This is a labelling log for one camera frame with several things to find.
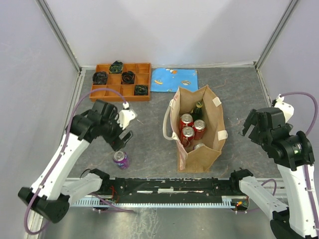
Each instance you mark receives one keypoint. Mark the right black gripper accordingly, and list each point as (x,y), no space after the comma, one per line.
(251,119)

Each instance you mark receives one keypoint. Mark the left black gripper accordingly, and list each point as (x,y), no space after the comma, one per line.
(115,141)

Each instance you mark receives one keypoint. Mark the purple fanta can front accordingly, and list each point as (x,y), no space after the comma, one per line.
(121,159)

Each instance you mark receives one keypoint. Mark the purple fanta can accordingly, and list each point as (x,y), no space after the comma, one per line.
(121,159)
(198,145)

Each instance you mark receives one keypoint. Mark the red coke can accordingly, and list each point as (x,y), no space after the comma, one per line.
(199,127)
(186,136)
(185,121)

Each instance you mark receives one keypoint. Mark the brown canvas tote bag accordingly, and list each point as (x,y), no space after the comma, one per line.
(201,159)

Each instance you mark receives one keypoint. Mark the green glass bottle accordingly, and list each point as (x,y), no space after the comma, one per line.
(197,112)

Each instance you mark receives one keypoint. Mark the red coke can front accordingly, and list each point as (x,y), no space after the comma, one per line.
(186,136)

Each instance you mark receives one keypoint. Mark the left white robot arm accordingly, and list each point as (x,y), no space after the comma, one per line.
(48,195)

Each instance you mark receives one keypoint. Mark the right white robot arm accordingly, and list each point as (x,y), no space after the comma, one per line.
(293,155)

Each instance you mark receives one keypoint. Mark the dark rolled sock right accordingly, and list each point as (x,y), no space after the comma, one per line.
(141,90)

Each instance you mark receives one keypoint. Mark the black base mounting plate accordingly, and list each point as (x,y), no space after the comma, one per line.
(169,191)

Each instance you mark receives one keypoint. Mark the orange wooden divider tray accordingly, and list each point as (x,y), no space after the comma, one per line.
(106,92)

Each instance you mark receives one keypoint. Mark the dark rolled sock middle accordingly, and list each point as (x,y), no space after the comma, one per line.
(128,77)

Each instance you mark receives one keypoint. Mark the blue patterned cloth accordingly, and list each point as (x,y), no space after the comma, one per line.
(168,80)

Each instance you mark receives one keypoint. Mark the dark rolled sock top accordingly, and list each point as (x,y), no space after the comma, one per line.
(116,67)

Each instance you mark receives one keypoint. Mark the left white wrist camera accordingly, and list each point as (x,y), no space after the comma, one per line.
(125,116)

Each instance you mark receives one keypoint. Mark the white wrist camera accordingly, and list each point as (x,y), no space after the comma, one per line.
(287,109)
(125,116)

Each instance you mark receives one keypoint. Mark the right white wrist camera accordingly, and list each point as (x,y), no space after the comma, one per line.
(287,109)

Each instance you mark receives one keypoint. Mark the light blue cable duct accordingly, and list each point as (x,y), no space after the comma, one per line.
(227,202)

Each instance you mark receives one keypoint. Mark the right aluminium corner post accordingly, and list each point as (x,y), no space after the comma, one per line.
(276,33)

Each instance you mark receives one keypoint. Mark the aluminium corner post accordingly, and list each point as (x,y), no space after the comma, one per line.
(44,7)
(276,33)

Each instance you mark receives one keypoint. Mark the left aluminium corner post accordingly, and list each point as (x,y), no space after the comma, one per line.
(44,7)

